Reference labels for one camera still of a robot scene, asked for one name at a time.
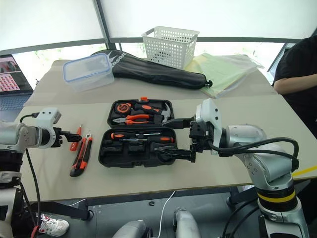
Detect open laptop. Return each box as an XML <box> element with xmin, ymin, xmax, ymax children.
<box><xmin>0</xmin><ymin>54</ymin><xmax>34</xmax><ymax>122</ymax></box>

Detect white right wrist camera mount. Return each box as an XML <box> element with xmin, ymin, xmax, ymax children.
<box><xmin>195</xmin><ymin>98</ymin><xmax>225</xmax><ymax>150</ymax></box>

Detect yellow-green document folder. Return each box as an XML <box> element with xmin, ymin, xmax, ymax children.
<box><xmin>184</xmin><ymin>53</ymin><xmax>258</xmax><ymax>100</ymax></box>

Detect black racket bag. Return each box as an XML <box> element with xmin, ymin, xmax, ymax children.
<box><xmin>90</xmin><ymin>49</ymin><xmax>213</xmax><ymax>91</ymax></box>

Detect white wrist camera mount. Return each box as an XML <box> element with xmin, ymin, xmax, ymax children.
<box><xmin>34</xmin><ymin>107</ymin><xmax>62</xmax><ymax>149</ymax></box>
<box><xmin>195</xmin><ymin>98</ymin><xmax>225</xmax><ymax>150</ymax></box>

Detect orange handled pliers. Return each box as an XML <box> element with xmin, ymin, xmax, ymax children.
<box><xmin>112</xmin><ymin>114</ymin><xmax>152</xmax><ymax>125</ymax></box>

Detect white cable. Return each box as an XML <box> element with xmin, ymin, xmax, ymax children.
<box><xmin>158</xmin><ymin>190</ymin><xmax>177</xmax><ymax>238</ymax></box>

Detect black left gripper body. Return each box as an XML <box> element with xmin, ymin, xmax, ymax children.
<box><xmin>53</xmin><ymin>126</ymin><xmax>72</xmax><ymax>148</ymax></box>

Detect dark window frame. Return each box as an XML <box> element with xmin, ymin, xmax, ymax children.
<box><xmin>0</xmin><ymin>0</ymin><xmax>317</xmax><ymax>65</ymax></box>

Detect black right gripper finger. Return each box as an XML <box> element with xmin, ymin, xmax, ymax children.
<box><xmin>154</xmin><ymin>144</ymin><xmax>198</xmax><ymax>164</ymax></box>
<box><xmin>162</xmin><ymin>117</ymin><xmax>197</xmax><ymax>130</ymax></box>

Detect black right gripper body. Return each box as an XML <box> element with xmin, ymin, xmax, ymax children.
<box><xmin>189</xmin><ymin>120</ymin><xmax>215</xmax><ymax>155</ymax></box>

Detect black table frame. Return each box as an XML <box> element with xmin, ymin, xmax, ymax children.
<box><xmin>29</xmin><ymin>185</ymin><xmax>260</xmax><ymax>222</ymax></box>

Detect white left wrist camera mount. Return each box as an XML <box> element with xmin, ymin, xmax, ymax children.
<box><xmin>34</xmin><ymin>107</ymin><xmax>62</xmax><ymax>149</ymax></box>

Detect grey rounded robot leg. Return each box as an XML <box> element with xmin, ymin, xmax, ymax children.
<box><xmin>172</xmin><ymin>207</ymin><xmax>202</xmax><ymax>238</ymax></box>
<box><xmin>112</xmin><ymin>219</ymin><xmax>150</xmax><ymax>238</ymax></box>

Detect yellow tape strip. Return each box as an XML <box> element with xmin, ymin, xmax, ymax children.
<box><xmin>291</xmin><ymin>165</ymin><xmax>317</xmax><ymax>177</ymax></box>

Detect small orange test screwdriver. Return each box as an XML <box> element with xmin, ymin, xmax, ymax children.
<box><xmin>69</xmin><ymin>123</ymin><xmax>83</xmax><ymax>152</ymax></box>

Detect person in black shirt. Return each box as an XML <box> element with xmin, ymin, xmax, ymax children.
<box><xmin>272</xmin><ymin>32</ymin><xmax>317</xmax><ymax>140</ymax></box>

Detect orange black tape measure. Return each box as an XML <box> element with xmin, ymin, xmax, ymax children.
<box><xmin>115</xmin><ymin>102</ymin><xmax>133</xmax><ymax>116</ymax></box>

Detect black plastic tool case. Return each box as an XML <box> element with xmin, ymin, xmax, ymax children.
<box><xmin>98</xmin><ymin>97</ymin><xmax>177</xmax><ymax>169</ymax></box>

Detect claw hammer orange grip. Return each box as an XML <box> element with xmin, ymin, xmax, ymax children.
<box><xmin>134</xmin><ymin>103</ymin><xmax>173</xmax><ymax>124</ymax></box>

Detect white sneaker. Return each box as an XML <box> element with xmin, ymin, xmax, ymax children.
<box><xmin>38</xmin><ymin>215</ymin><xmax>70</xmax><ymax>238</ymax></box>

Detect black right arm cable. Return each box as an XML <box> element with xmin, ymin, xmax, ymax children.
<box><xmin>209</xmin><ymin>137</ymin><xmax>300</xmax><ymax>172</ymax></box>

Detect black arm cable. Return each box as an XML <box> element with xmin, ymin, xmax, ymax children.
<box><xmin>19</xmin><ymin>112</ymin><xmax>42</xmax><ymax>225</ymax></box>
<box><xmin>209</xmin><ymin>137</ymin><xmax>300</xmax><ymax>172</ymax></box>

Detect clear container blue lid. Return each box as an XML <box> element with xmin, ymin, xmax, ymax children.
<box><xmin>62</xmin><ymin>52</ymin><xmax>115</xmax><ymax>93</ymax></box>

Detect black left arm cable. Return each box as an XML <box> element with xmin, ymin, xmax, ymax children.
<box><xmin>19</xmin><ymin>112</ymin><xmax>42</xmax><ymax>225</ymax></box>

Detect orange black utility knife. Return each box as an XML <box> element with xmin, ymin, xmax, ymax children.
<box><xmin>69</xmin><ymin>133</ymin><xmax>94</xmax><ymax>178</ymax></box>

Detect white plastic lattice basket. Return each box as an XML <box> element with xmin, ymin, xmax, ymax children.
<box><xmin>141</xmin><ymin>25</ymin><xmax>201</xmax><ymax>70</ymax></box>

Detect orange black screwdriver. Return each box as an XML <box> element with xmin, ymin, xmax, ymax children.
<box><xmin>119</xmin><ymin>136</ymin><xmax>175</xmax><ymax>144</ymax></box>
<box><xmin>110</xmin><ymin>132</ymin><xmax>163</xmax><ymax>140</ymax></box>

